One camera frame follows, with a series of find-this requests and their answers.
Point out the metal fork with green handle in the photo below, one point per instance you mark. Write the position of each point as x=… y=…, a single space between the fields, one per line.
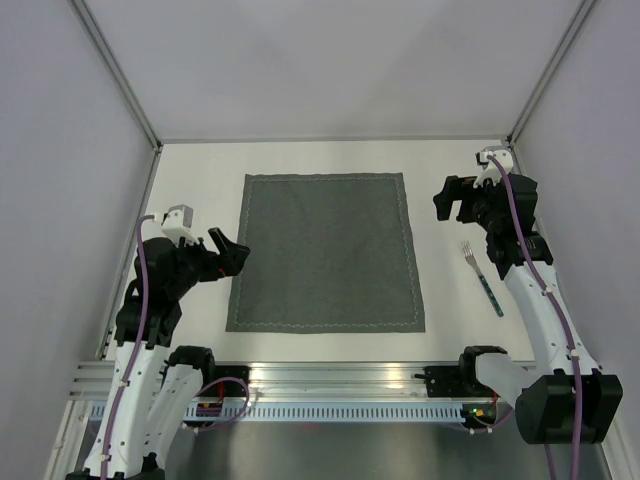
x=472 y=262

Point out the right aluminium frame post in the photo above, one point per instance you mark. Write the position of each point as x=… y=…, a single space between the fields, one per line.
x=569 y=36

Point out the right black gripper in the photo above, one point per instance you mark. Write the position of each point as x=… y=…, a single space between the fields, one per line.
x=457 y=189

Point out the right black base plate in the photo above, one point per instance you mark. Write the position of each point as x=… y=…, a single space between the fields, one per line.
x=448 y=381

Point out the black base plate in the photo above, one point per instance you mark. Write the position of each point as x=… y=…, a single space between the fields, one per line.
x=226 y=381
x=448 y=381

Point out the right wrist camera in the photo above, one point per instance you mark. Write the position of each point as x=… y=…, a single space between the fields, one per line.
x=494 y=162

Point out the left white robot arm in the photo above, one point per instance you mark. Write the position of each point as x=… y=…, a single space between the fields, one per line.
x=137 y=427

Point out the aluminium mounting rail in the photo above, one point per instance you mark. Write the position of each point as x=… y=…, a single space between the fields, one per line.
x=314 y=382

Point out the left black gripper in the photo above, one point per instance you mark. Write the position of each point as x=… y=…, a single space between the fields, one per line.
x=228 y=262

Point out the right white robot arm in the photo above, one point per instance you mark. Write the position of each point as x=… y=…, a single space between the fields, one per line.
x=567 y=396

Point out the left aluminium frame post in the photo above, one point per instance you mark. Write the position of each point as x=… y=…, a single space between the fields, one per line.
x=101 y=45

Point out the aluminium frame post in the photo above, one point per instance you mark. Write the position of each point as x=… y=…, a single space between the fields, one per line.
x=101 y=45
x=569 y=36

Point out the white slotted cable duct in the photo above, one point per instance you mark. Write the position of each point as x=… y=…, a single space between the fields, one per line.
x=428 y=412

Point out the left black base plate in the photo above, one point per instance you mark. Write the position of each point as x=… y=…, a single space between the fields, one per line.
x=226 y=381

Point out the grey cloth napkin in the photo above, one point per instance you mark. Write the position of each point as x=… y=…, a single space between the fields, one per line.
x=330 y=253

